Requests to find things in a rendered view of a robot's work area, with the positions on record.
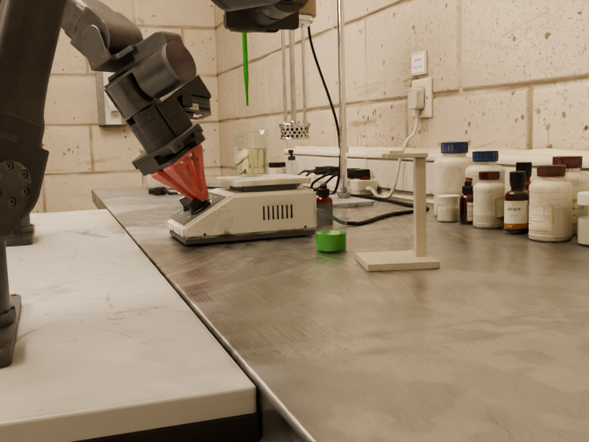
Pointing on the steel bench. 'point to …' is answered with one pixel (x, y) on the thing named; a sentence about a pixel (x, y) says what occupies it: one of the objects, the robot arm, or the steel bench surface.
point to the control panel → (197, 213)
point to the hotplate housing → (251, 215)
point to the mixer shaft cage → (294, 129)
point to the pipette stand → (382, 260)
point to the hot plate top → (265, 180)
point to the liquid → (245, 64)
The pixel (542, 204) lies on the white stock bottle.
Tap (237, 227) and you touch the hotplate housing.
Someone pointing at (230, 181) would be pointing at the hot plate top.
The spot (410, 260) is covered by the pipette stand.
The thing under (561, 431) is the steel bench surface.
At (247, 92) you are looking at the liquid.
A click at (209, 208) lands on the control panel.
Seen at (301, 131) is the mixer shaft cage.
